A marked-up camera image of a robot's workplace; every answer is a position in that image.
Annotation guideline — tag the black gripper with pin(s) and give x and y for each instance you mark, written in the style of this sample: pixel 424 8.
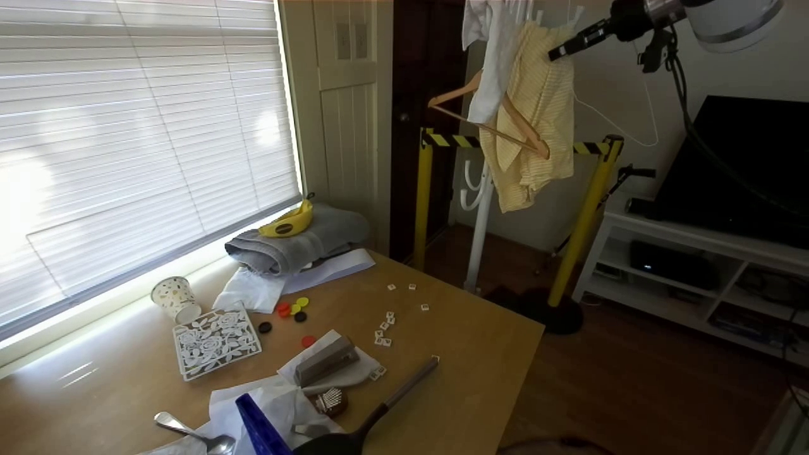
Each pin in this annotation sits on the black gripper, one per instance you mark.
pixel 633 19

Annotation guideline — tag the wooden clothes hanger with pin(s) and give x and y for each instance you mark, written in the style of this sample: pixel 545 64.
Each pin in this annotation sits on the wooden clothes hanger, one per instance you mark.
pixel 529 136

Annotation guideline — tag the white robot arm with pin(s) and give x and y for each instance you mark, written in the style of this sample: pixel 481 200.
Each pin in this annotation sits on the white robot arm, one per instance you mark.
pixel 733 17

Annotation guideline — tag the yellow striped shirt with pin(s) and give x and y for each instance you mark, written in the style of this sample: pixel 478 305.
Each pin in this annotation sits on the yellow striped shirt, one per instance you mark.
pixel 547 84

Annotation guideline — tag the white hanging cloth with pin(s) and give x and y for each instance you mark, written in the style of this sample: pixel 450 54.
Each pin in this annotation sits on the white hanging cloth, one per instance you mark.
pixel 488 67

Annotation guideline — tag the black yellow barrier tape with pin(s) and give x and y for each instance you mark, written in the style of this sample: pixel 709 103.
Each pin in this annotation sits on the black yellow barrier tape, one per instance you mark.
pixel 445 138

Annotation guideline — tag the yellow stanchion pole black base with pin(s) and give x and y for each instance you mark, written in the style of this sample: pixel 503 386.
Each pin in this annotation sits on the yellow stanchion pole black base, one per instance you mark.
pixel 581 229
pixel 421 210

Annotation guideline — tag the white TV stand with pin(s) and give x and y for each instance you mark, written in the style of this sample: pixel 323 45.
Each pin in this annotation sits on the white TV stand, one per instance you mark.
pixel 641 229

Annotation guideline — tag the black television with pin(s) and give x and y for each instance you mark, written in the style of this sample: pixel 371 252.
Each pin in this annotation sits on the black television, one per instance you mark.
pixel 742 169

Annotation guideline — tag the white coat stand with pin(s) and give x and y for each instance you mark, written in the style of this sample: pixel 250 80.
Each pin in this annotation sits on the white coat stand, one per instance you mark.
pixel 478 244

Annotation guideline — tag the black media box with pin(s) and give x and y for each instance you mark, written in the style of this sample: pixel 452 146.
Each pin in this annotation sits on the black media box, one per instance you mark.
pixel 674 267

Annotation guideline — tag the white panel door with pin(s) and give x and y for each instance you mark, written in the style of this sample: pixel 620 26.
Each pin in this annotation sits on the white panel door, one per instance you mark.
pixel 344 128

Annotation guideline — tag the small white tile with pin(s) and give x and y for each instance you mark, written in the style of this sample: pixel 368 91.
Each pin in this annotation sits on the small white tile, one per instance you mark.
pixel 388 287
pixel 379 335
pixel 423 308
pixel 390 319
pixel 385 342
pixel 411 287

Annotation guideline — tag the grey folded towel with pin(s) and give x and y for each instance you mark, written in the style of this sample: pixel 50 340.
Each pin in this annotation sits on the grey folded towel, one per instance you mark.
pixel 320 242

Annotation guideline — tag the light wooden table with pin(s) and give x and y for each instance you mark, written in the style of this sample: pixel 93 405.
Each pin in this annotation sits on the light wooden table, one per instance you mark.
pixel 470 362

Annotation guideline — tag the yellow banana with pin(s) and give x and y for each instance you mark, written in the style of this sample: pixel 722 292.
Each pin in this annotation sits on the yellow banana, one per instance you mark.
pixel 292 223

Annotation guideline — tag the yellow game chip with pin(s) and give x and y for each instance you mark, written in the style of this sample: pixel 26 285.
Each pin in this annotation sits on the yellow game chip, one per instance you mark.
pixel 298 303

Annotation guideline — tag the black game chip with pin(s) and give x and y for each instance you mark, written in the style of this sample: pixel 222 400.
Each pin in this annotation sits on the black game chip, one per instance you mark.
pixel 298 316
pixel 263 328

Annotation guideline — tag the red game chip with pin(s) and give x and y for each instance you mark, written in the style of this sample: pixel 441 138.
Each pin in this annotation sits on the red game chip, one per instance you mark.
pixel 308 342
pixel 284 310

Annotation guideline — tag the grey stapler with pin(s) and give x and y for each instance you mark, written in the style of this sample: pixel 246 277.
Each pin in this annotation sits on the grey stapler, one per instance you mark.
pixel 323 362

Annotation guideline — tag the small grey round object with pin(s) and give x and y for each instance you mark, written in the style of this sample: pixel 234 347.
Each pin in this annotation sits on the small grey round object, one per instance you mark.
pixel 330 402

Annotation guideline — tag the white plastic bag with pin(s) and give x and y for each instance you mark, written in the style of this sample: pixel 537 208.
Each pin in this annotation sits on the white plastic bag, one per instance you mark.
pixel 292 396

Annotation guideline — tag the white window blinds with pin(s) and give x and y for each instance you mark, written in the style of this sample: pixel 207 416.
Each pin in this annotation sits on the white window blinds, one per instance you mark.
pixel 127 128

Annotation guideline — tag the patterned paper cup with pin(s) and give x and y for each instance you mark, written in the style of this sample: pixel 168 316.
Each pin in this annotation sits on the patterned paper cup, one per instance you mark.
pixel 172 295

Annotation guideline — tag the blue connect four grid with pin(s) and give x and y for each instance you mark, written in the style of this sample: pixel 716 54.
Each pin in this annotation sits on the blue connect four grid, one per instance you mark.
pixel 261 434

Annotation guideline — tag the metal spoon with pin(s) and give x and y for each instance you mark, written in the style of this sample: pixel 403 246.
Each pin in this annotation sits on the metal spoon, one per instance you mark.
pixel 168 418

